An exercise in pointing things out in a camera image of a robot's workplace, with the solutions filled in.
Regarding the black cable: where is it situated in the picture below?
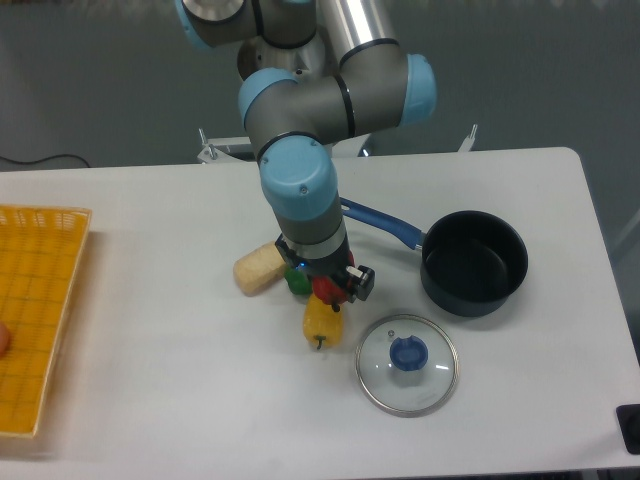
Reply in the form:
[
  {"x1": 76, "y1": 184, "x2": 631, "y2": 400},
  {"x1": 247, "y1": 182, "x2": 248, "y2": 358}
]
[{"x1": 0, "y1": 153, "x2": 92, "y2": 169}]

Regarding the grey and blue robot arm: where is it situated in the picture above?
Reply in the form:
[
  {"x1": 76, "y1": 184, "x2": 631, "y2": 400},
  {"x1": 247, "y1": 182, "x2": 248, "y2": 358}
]
[{"x1": 176, "y1": 1, "x2": 437, "y2": 308}]

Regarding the green pepper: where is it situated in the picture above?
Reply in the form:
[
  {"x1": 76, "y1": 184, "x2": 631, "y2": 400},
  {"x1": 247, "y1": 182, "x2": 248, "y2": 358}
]
[{"x1": 284, "y1": 267, "x2": 313, "y2": 296}]

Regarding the white metal robot mount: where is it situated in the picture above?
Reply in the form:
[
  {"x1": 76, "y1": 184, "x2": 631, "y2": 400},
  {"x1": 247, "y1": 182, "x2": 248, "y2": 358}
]
[{"x1": 197, "y1": 123, "x2": 479, "y2": 164}]

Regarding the beige bread loaf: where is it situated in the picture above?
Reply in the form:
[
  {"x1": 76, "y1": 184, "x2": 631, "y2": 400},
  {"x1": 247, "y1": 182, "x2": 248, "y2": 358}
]
[{"x1": 233, "y1": 243, "x2": 287, "y2": 296}]

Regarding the glass lid with blue knob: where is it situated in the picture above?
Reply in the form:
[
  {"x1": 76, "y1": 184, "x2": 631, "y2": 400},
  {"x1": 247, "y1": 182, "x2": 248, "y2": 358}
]
[{"x1": 355, "y1": 314, "x2": 460, "y2": 418}]

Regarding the red pepper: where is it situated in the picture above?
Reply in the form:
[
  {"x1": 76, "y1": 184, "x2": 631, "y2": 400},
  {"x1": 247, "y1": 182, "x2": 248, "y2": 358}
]
[{"x1": 312, "y1": 252, "x2": 354, "y2": 305}]

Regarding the black pot with blue handle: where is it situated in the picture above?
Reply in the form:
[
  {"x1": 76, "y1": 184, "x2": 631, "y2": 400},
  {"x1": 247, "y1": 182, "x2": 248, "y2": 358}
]
[{"x1": 341, "y1": 198, "x2": 529, "y2": 318}]

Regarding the yellow woven basket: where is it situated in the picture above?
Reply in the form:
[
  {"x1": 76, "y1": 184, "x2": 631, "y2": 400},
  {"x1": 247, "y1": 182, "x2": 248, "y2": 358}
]
[{"x1": 1, "y1": 204, "x2": 92, "y2": 438}]

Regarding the black device at table edge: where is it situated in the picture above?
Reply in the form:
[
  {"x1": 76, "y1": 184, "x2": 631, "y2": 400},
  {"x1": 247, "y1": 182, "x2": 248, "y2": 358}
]
[{"x1": 616, "y1": 404, "x2": 640, "y2": 455}]

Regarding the yellow pepper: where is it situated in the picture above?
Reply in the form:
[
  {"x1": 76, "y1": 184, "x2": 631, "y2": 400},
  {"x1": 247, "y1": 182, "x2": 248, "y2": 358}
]
[{"x1": 302, "y1": 294, "x2": 344, "y2": 350}]

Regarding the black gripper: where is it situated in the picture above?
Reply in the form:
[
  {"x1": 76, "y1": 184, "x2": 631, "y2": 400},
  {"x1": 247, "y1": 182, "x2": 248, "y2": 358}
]
[{"x1": 275, "y1": 237, "x2": 375, "y2": 304}]

